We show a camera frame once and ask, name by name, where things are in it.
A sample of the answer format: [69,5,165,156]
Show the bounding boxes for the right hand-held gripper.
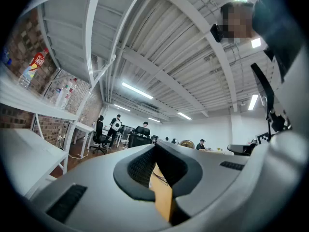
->
[227,131,271,157]

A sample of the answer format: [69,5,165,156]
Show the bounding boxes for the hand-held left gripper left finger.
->
[31,143,174,232]

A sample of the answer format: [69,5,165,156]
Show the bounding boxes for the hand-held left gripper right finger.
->
[155,140,252,226]

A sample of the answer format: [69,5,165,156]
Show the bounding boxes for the light wooden table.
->
[204,148,229,155]

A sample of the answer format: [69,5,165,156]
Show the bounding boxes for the small white table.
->
[72,122,95,159]

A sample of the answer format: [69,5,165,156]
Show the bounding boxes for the black mesh office chair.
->
[127,126,153,148]

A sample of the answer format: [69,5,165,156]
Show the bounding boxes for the large white table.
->
[0,128,70,199]

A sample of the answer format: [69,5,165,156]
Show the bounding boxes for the ceiling air conditioner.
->
[141,102,160,114]

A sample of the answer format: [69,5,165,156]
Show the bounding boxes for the person's head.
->
[220,1,260,44]

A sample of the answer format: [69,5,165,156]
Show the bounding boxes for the person's dark top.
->
[252,0,307,82]

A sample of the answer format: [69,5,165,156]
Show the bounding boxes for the red label plastic bottle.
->
[18,47,50,89]

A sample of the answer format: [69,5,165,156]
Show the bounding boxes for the white metal shelf rack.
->
[0,0,148,159]

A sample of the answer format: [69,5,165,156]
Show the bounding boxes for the blue cap plastic bottle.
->
[1,46,13,66]

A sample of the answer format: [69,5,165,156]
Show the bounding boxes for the white power cable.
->
[58,134,84,160]

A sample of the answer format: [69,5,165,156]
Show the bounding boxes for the thin black cable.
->
[151,172,169,186]

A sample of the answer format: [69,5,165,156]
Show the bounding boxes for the black head camera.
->
[210,23,229,43]

